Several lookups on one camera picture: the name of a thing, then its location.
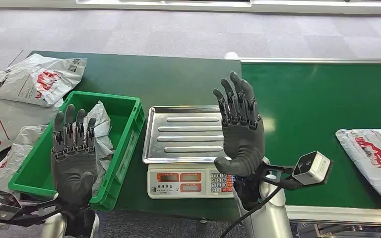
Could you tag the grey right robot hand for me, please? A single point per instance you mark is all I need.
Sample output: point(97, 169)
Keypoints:
point(243, 141)

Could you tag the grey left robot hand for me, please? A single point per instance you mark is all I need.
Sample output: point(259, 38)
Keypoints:
point(73, 164)

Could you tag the grey package with red print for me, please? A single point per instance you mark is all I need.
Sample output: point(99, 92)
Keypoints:
point(374, 170)

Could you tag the crumpled grey package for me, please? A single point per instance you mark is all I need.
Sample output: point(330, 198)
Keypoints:
point(103, 131)

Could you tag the green conveyor belt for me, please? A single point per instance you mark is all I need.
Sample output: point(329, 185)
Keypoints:
point(308, 108)

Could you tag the white package with red line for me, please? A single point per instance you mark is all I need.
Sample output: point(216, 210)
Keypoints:
point(9, 124)

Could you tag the white package with QR codes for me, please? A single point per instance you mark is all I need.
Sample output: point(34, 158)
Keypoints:
point(29, 82)

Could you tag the wrinkled grey mailer bag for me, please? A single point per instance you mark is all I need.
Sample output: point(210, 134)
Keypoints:
point(16, 154)

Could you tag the electronic scale with steel tray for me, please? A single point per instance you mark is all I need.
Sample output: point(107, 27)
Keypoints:
point(184, 138)

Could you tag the green plastic crate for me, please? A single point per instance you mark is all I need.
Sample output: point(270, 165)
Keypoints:
point(121, 108)

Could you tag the small white round knob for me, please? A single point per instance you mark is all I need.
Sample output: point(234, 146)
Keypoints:
point(231, 56)

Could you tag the black right camera bracket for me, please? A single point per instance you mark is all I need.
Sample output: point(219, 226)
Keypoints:
point(277, 182)

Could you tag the black camera bracket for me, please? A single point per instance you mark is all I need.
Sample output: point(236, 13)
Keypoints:
point(277, 182)
point(32, 212)

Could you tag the black left camera bracket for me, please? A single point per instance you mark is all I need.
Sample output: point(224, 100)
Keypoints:
point(32, 212)

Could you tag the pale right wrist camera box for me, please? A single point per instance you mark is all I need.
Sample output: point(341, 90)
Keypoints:
point(312, 167)

